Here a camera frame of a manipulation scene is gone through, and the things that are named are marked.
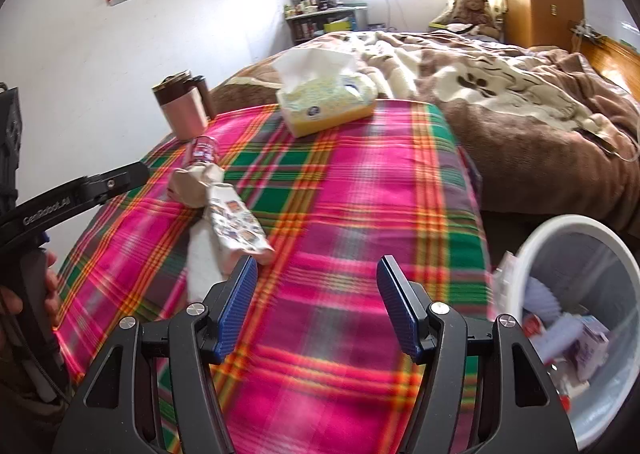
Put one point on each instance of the white trash bin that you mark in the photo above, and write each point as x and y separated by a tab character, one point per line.
565	226

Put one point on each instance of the yellow box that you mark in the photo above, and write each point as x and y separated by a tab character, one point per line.
337	26

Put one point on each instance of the pink plaid blanket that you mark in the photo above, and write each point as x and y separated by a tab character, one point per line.
350	194

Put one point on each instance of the yellow tissue pack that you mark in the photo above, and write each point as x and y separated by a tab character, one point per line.
325	109

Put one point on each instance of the clear plastic bin liner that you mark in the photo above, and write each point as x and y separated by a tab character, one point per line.
615	294

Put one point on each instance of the patterned white snack bag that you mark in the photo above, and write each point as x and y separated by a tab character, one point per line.
235	229

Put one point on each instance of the yellow green pillow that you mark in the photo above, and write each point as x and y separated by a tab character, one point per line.
440	24

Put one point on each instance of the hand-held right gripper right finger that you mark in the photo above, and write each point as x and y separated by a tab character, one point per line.
397	309

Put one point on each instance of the white shelf unit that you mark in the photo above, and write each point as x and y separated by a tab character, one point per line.
357	17

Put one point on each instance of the white foam net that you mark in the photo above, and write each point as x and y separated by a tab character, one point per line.
205	264

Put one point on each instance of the purple drink carton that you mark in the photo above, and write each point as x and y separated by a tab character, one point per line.
590	349

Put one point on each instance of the person's left hand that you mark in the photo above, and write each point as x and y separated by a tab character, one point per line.
52	284

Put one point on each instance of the brown teddy bear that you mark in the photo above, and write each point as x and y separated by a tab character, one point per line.
472	7

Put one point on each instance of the pink tumbler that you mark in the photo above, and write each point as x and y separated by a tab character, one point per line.
182	114

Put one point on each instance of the fanned purple foam net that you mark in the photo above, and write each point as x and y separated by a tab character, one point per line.
540	299

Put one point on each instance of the brown paw print blanket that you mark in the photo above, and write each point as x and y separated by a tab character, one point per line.
525	159

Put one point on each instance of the crumpled beige paper bag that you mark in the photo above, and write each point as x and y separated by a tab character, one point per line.
195	184

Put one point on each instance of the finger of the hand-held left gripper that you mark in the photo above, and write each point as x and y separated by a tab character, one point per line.
117	181

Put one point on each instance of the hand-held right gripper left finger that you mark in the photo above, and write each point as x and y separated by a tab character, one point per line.
235	309

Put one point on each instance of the wooden headboard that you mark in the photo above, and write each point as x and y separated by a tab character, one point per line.
617	64

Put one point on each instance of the row of bottles and jars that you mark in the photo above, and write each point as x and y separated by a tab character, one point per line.
305	4

